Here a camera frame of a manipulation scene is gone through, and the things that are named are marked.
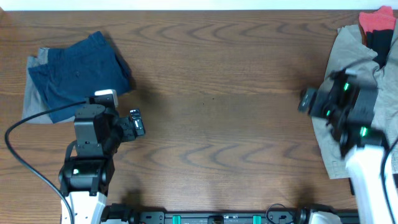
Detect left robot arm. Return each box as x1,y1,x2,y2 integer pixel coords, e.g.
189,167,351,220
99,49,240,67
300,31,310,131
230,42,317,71
58,104,146,223

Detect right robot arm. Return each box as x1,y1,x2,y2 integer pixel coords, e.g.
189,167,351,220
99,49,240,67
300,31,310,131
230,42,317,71
298,69,397,223

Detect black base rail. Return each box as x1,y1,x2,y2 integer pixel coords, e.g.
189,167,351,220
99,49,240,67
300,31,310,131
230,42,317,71
99,203,359,224

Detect folded navy blue shorts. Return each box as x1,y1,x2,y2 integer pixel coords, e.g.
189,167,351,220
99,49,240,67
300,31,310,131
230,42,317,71
32,31,132,124

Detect folded grey shorts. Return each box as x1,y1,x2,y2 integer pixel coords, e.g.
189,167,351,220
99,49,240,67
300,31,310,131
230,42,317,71
22,48,81,118

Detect khaki shorts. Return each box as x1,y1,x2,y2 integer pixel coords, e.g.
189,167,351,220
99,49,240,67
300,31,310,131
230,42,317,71
312,24,397,179

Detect black garment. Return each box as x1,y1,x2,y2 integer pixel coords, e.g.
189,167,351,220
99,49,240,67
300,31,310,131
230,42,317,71
366,29,394,68

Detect red garment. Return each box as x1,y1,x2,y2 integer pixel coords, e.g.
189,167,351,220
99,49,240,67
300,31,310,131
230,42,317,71
359,6,396,33

